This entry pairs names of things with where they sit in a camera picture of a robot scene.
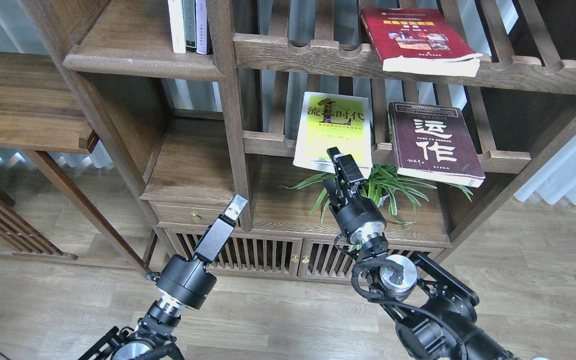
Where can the dark brown book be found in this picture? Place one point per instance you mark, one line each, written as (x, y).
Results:
(432, 142)

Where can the dark green upright book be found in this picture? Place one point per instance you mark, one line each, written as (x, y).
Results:
(189, 25)

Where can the yellow green book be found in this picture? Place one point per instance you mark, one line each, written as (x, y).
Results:
(330, 120)

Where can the white upright book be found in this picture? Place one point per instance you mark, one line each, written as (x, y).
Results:
(177, 26)

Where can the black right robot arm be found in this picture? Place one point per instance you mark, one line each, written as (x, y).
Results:
(433, 312)

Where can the wooden side table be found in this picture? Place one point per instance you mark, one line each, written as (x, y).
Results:
(39, 115)

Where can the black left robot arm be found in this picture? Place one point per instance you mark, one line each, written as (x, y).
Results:
(152, 339)

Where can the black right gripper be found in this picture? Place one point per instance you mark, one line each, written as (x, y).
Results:
(358, 217)

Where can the dark wooden bookshelf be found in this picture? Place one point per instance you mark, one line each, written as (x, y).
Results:
(188, 131)

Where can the red book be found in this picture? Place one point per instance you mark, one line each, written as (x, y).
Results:
(418, 41)

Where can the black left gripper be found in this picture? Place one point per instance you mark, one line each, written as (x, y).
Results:
(186, 281)

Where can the green spider plant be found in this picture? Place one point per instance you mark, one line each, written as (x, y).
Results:
(393, 187)

